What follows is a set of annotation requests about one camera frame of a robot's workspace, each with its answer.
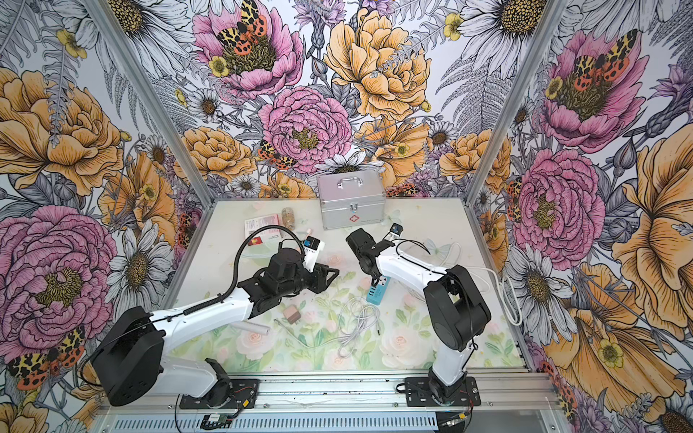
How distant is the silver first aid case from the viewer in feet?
3.51

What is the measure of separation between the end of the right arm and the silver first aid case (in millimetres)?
296

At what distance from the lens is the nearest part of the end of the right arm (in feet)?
2.18
